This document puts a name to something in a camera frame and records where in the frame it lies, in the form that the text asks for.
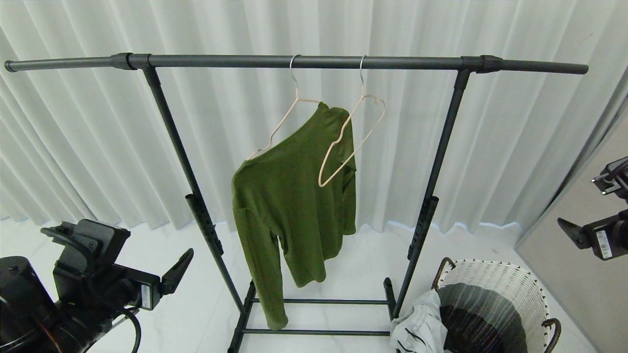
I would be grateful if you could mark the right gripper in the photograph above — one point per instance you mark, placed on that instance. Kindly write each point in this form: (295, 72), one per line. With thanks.
(613, 235)

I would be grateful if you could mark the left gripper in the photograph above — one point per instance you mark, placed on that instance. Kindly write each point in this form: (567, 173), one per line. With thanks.
(108, 289)

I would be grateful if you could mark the green t-shirt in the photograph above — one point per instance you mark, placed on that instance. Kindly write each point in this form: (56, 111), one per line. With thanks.
(294, 196)

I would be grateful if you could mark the pink clothes hanger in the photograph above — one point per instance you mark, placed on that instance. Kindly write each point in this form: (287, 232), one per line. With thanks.
(297, 99)
(364, 95)

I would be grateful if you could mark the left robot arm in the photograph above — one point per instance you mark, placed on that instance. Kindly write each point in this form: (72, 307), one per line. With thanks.
(24, 294)

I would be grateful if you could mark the white laundry basket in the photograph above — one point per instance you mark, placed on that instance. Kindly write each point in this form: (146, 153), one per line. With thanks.
(505, 279)

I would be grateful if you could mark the black clothes rack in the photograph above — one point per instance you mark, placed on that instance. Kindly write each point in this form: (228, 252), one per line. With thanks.
(294, 62)

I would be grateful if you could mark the white curtain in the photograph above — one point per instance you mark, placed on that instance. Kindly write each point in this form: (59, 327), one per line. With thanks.
(73, 137)

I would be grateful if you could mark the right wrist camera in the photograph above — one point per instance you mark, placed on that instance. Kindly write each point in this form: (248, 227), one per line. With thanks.
(615, 176)

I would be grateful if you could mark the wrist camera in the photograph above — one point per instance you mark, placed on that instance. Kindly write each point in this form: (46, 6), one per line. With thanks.
(615, 176)
(93, 240)

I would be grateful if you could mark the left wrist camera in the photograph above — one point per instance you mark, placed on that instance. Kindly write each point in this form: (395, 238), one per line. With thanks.
(93, 240)

